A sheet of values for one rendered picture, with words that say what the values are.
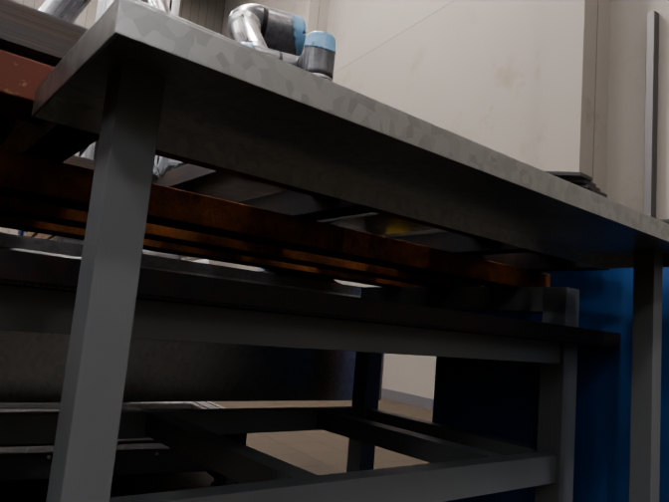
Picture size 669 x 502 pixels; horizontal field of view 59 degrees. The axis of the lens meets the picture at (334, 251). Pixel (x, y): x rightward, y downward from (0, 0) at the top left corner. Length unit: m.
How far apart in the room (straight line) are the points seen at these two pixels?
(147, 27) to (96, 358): 0.27
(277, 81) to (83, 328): 0.26
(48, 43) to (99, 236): 0.32
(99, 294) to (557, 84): 3.55
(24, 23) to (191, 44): 0.34
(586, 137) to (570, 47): 0.57
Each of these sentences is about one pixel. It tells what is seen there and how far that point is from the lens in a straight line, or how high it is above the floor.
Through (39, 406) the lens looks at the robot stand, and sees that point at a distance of 2.08.
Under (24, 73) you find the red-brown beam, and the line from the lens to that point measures 0.78.
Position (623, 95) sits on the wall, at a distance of 3.93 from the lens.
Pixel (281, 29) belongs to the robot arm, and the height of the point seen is 1.40.
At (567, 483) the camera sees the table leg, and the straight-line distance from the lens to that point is 1.54.
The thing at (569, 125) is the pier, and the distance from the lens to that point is 3.75.
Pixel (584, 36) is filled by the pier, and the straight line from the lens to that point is 3.93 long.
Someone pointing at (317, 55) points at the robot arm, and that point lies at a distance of 1.45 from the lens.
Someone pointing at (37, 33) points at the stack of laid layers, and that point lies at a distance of 0.80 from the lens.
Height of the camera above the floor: 0.53
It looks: 8 degrees up
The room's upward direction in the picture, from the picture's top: 5 degrees clockwise
